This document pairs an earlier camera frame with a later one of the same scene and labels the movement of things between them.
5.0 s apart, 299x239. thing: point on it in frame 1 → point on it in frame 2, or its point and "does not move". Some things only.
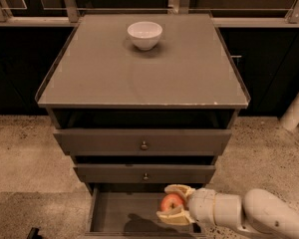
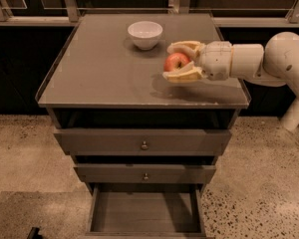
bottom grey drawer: (130, 211) does not move
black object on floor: (34, 234) does not move
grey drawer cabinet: (141, 103) does not move
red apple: (170, 201) → (175, 61)
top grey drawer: (144, 141) does not move
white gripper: (201, 204) → (216, 60)
